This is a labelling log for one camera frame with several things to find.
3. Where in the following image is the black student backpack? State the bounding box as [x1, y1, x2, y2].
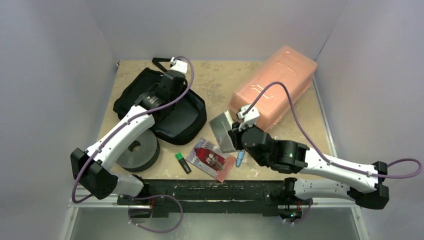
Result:
[113, 57, 207, 145]

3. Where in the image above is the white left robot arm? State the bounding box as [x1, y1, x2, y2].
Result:
[70, 69, 195, 205]

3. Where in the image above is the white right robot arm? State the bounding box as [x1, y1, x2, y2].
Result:
[228, 126, 390, 210]

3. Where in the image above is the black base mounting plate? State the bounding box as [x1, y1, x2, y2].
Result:
[108, 177, 313, 219]

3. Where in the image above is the green highlighter marker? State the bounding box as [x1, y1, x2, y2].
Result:
[175, 152, 192, 174]

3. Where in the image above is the grey foam roll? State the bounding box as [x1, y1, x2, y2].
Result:
[116, 130, 161, 173]

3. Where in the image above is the translucent pink plastic storage box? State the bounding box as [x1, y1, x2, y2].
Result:
[228, 45, 318, 131]

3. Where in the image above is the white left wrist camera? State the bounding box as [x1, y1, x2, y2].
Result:
[169, 57, 189, 74]

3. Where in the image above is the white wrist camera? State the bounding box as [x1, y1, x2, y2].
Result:
[169, 57, 189, 74]
[236, 104, 260, 131]

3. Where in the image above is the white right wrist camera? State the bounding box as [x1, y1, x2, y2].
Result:
[236, 104, 260, 131]

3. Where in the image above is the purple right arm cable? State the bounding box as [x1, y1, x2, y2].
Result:
[241, 81, 424, 226]

